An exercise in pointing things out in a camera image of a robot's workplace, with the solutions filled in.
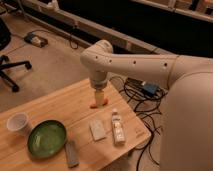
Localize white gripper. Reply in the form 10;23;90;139
90;77;107;107

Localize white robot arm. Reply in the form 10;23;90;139
81;40;213;171

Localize orange carrot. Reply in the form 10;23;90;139
90;98;108;109

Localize small clear bottle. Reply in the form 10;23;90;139
111;109;126;145

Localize blue power adapter box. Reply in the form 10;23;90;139
142;82;158;97

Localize grey rectangular block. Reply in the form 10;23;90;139
65;141;79;168

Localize green round plate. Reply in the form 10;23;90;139
27;120;67;159

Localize black office chair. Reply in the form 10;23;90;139
0;18;32;92

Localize black floor cables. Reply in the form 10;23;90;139
111;75;168;168

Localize floor device with cable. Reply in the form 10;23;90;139
24;33;48;48

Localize long metal rail frame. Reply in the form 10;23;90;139
22;0;213;59

